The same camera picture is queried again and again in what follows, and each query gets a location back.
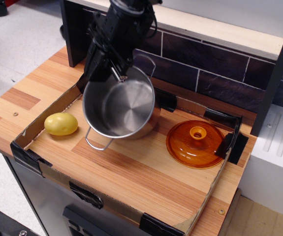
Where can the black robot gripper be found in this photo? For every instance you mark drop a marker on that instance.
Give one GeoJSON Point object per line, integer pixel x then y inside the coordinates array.
{"type": "Point", "coordinates": [114, 36]}

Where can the stainless steel metal pot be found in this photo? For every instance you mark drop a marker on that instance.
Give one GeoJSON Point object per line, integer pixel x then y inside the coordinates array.
{"type": "Point", "coordinates": [122, 108]}

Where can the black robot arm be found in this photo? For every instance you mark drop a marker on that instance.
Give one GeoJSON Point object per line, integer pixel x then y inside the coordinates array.
{"type": "Point", "coordinates": [137, 3]}

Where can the orange transparent pot lid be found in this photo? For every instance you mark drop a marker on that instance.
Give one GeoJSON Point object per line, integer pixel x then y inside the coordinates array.
{"type": "Point", "coordinates": [196, 144]}

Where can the brown cardboard fence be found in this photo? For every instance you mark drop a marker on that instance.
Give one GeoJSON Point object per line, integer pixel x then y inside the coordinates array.
{"type": "Point", "coordinates": [136, 182]}

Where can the yellow plastic potato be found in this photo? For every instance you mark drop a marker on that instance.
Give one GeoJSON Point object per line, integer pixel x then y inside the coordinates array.
{"type": "Point", "coordinates": [61, 124]}

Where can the black oven control panel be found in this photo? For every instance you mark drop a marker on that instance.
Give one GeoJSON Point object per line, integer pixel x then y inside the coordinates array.
{"type": "Point", "coordinates": [89, 224]}

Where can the white toy sink drainboard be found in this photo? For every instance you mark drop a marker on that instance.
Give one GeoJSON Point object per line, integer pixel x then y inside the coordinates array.
{"type": "Point", "coordinates": [262, 180]}

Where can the dark wooden shelf frame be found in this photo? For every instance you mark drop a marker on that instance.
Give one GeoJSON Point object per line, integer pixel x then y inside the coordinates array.
{"type": "Point", "coordinates": [219, 65]}

